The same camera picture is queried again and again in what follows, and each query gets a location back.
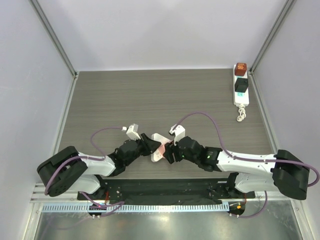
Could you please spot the red-brown plug adapter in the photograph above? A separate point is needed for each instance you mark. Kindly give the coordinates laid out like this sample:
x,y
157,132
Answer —
x,y
240,69

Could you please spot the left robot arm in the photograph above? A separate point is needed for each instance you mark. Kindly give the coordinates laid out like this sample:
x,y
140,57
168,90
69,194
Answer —
x,y
75,171

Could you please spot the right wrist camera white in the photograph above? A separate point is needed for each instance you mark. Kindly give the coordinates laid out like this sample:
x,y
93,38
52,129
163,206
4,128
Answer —
x,y
178,132

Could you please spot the aluminium frame post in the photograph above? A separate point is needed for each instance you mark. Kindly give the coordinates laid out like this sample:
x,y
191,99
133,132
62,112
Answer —
x,y
280,19
53,36

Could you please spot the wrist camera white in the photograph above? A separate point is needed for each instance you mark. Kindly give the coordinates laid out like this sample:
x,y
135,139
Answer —
x,y
132,131
178,132

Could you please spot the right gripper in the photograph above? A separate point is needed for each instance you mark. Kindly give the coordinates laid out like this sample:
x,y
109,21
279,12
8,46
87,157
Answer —
x,y
171,152

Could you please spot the right aluminium frame post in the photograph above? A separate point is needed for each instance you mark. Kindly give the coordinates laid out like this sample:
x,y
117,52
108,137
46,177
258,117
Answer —
x,y
280,19

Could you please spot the left aluminium frame post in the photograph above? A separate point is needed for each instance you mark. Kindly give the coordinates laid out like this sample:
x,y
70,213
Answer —
x,y
53,36

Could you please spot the white triangular socket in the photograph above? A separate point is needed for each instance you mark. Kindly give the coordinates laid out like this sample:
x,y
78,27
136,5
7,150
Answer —
x,y
155,157

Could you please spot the white slotted cable duct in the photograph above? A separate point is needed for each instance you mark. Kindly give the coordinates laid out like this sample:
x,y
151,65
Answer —
x,y
85,207

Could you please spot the black plug adapter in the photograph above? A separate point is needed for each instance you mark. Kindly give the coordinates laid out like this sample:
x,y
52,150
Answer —
x,y
241,85

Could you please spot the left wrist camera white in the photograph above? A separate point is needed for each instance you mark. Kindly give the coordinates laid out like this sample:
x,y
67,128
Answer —
x,y
132,131

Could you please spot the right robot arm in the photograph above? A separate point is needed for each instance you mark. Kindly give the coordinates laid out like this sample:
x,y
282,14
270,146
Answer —
x,y
281,172

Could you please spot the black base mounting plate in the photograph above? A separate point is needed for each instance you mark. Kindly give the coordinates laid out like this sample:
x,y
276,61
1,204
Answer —
x,y
167,192

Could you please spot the white power strip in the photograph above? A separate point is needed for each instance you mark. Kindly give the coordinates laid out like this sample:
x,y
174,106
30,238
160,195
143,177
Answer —
x,y
240,98

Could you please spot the pink cube plug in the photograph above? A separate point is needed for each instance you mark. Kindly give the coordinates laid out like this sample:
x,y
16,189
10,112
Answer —
x,y
161,149

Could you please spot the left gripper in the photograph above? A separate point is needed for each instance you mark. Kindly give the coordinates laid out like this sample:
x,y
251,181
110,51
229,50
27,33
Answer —
x,y
149,145

